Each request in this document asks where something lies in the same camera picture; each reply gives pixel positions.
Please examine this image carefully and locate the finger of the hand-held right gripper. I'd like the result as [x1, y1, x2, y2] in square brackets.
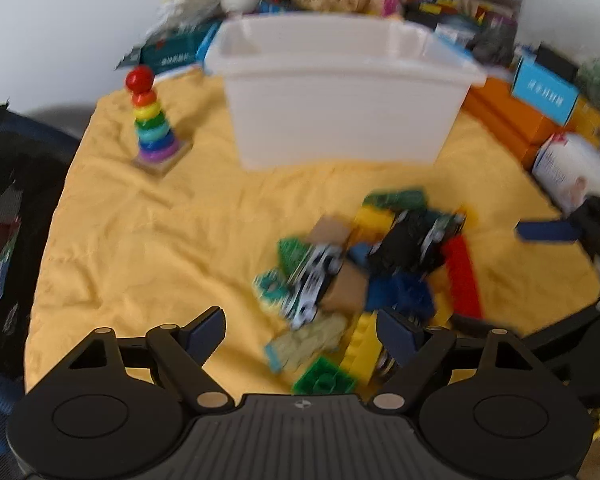
[514, 196, 600, 267]
[452, 300, 600, 357]

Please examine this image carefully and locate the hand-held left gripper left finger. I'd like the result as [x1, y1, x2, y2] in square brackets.
[27, 306, 233, 415]

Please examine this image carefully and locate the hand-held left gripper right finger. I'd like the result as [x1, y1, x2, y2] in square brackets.
[370, 308, 578, 415]

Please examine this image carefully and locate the large yellow toy brick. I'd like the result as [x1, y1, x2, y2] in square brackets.
[337, 312, 381, 395]

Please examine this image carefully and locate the tan wooden block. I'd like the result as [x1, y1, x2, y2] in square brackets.
[307, 216, 353, 248]
[322, 262, 370, 313]

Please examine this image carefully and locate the teal patterned block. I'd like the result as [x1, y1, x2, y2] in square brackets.
[252, 269, 293, 311]

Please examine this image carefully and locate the green toy brick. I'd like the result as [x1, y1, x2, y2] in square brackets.
[292, 355, 357, 395]

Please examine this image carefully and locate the pale green rubber toy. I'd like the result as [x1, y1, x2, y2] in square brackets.
[265, 312, 351, 373]

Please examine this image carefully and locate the blue wooden block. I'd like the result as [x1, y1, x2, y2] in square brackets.
[347, 242, 373, 268]

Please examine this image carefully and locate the long red toy brick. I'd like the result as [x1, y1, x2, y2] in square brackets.
[440, 235, 483, 318]

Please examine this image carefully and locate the white and black toy car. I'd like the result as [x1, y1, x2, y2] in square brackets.
[280, 244, 345, 330]

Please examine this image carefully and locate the green arch block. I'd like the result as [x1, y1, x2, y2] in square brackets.
[278, 237, 313, 276]

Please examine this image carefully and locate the green toy car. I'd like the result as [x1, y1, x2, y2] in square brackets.
[362, 189, 428, 213]

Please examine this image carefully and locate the white plastic bin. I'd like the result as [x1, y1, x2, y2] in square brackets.
[206, 14, 488, 171]

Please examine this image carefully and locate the white pack with red print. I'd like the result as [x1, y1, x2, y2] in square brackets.
[531, 132, 600, 213]

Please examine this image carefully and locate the orange box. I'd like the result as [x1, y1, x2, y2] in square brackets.
[462, 95, 541, 171]
[467, 77, 566, 146]

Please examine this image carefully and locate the yellow cloth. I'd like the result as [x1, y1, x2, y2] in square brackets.
[24, 67, 600, 441]

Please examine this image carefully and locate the yellow box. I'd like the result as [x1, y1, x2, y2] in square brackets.
[570, 95, 600, 161]

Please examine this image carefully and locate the blue box with white print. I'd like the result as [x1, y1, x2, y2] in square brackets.
[511, 55, 581, 126]

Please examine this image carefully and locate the black box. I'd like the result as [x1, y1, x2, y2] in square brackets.
[535, 42, 581, 81]

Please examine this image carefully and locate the dark grey cloth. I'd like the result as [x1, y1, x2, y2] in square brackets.
[467, 25, 516, 66]

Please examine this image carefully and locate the light blue box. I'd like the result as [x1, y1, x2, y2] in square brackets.
[432, 25, 481, 63]

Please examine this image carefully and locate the black office chair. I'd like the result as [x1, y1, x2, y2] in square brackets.
[0, 101, 81, 480]

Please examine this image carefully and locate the teal box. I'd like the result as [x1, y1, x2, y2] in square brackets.
[115, 22, 216, 75]

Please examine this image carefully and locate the blue and white box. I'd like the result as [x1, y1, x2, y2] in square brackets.
[195, 22, 223, 63]

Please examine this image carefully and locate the rainbow ring stacking toy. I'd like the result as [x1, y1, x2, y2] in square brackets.
[125, 65, 193, 177]

